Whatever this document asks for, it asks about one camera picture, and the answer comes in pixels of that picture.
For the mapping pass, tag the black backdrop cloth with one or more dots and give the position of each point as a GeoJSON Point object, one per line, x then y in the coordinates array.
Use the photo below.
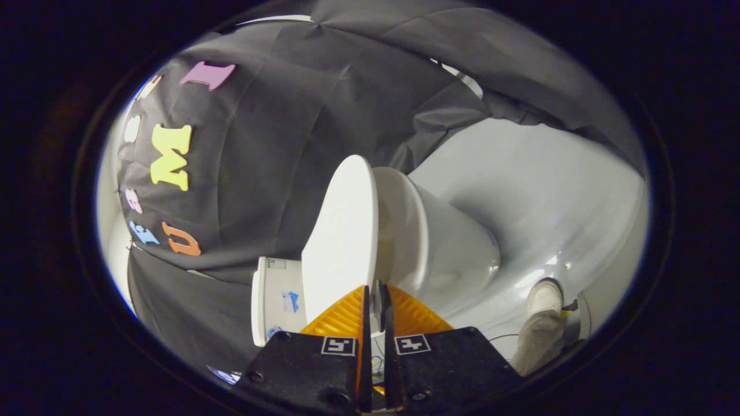
{"type": "Point", "coordinates": [260, 144]}

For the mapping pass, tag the person's trouser leg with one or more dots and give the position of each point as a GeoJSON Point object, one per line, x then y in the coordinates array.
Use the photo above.
{"type": "Point", "coordinates": [537, 344]}

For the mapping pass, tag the white toilet bowl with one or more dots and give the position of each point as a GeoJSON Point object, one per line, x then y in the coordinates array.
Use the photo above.
{"type": "Point", "coordinates": [457, 254]}

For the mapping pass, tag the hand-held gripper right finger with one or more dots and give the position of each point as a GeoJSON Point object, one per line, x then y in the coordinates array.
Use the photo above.
{"type": "Point", "coordinates": [445, 364]}

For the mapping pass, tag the person's white shoe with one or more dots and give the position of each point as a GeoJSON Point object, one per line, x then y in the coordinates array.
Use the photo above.
{"type": "Point", "coordinates": [544, 297]}

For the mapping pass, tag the white toilet seat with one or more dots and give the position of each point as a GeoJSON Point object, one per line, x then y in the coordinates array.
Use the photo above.
{"type": "Point", "coordinates": [399, 231]}

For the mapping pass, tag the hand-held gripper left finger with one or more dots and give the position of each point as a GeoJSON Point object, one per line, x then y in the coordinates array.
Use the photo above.
{"type": "Point", "coordinates": [306, 370]}

